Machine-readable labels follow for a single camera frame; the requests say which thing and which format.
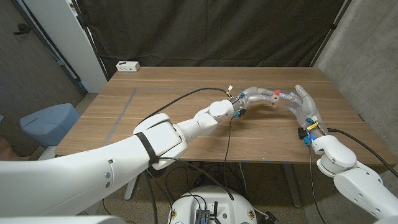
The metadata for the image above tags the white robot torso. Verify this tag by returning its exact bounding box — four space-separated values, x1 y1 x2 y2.
167 185 258 224

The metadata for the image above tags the person's bare leg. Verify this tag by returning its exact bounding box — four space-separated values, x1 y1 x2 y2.
0 136 27 161

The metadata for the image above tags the grey table leg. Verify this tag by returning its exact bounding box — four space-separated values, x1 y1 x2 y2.
124 177 139 201
281 164 303 208

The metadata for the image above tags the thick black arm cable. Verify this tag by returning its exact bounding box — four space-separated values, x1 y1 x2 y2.
136 87 231 224
326 128 398 179

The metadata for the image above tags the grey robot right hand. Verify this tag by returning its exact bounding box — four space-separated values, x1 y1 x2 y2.
279 84 329 139

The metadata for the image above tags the black antenna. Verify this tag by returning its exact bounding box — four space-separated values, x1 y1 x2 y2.
210 201 220 224

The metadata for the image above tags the black backdrop curtain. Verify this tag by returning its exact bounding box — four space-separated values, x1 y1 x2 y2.
76 0 354 78

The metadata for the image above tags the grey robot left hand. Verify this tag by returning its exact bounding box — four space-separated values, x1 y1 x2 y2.
232 86 277 113

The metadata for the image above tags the grey electronics box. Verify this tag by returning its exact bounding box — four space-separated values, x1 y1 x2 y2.
195 208 211 224

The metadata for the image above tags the black floor cable loop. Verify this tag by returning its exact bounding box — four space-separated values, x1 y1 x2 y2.
164 161 246 203

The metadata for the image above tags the white power strip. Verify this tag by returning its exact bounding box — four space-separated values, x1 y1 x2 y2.
115 60 141 73

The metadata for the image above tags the black backdrop stand pole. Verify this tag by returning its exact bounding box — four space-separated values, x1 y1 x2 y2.
70 0 110 82
310 0 354 67

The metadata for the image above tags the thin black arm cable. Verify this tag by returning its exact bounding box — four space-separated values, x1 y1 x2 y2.
307 145 327 224
160 116 236 202

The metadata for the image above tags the blue-grey stool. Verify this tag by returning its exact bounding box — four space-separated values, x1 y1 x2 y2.
20 103 81 149

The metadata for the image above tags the white floor cable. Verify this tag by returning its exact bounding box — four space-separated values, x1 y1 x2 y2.
238 162 249 195

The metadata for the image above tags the black door handle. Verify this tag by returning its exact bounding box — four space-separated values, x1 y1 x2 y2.
12 23 31 35

